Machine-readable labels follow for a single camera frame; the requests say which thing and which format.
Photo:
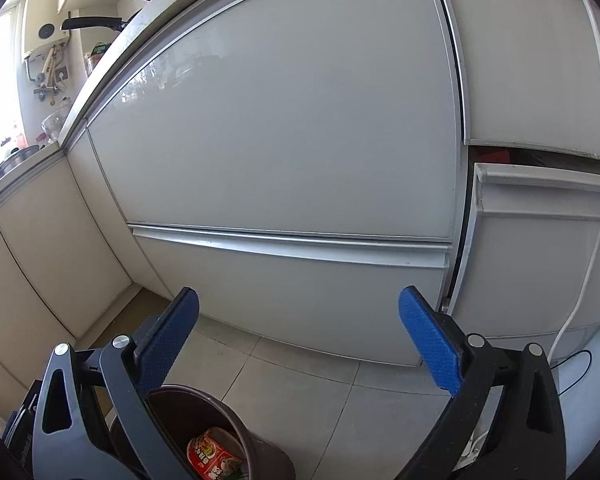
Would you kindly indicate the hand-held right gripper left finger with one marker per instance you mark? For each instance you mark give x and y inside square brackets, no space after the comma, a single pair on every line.
[167,335]

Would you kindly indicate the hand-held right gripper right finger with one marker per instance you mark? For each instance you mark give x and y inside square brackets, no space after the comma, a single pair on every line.
[430,340]

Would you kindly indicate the brown plastic trash bin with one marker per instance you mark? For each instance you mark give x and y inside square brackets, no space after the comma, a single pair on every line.
[215,410]

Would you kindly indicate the red instant noodle cup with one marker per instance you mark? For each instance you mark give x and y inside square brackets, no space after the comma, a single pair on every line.
[215,455]

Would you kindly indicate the steel basin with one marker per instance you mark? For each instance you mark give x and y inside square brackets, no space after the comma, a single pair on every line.
[17,160]

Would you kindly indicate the white kitchen cabinet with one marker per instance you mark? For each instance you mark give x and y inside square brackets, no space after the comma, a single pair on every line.
[290,135]

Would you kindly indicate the glass bowl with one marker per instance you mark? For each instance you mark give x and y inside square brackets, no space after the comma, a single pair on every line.
[55,125]

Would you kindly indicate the black wok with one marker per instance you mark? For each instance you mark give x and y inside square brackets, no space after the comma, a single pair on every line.
[95,23]

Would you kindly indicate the white water heater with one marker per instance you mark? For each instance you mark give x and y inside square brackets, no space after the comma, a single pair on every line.
[42,20]

